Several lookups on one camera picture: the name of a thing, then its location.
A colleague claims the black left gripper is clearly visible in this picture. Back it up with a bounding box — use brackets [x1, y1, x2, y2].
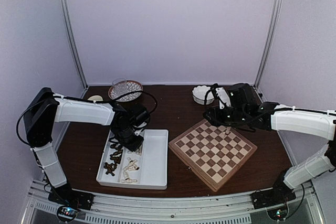
[114, 125, 144, 152]

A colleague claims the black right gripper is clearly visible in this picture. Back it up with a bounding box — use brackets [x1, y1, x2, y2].
[203, 105, 248, 127]

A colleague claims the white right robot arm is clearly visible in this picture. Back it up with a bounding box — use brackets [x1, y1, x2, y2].
[201, 83, 335, 204]

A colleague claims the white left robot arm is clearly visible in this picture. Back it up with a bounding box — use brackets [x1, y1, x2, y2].
[20, 87, 151, 205]

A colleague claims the dark chess pieces pile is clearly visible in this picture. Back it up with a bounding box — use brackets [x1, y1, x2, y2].
[103, 141, 123, 176]

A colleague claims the light chess pieces pile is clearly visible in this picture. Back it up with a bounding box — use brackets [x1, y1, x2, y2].
[120, 147, 142, 184]

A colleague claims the wooden chess board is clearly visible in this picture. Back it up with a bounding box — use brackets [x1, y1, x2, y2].
[169, 119, 257, 192]

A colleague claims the clear drinking glass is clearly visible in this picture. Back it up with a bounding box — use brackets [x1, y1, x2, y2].
[112, 78, 127, 97]

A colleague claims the cream ceramic mug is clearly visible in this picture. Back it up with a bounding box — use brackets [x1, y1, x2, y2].
[88, 95, 103, 101]

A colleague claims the white scalloped bowl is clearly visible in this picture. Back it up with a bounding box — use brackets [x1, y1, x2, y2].
[192, 86, 214, 105]

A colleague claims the white plastic tray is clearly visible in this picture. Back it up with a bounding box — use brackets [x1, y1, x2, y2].
[96, 130, 169, 190]

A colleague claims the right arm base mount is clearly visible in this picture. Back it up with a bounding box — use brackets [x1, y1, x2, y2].
[250, 189, 296, 209]

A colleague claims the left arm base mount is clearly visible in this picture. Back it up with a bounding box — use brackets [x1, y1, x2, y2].
[48, 191, 94, 210]

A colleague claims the right aluminium frame post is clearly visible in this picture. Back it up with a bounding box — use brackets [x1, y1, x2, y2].
[254, 0, 283, 89]

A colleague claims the aluminium frame post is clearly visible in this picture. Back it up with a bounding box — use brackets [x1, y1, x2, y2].
[60, 0, 88, 89]
[254, 0, 283, 89]

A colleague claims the left aluminium frame post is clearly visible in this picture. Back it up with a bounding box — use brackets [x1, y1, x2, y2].
[60, 0, 88, 89]

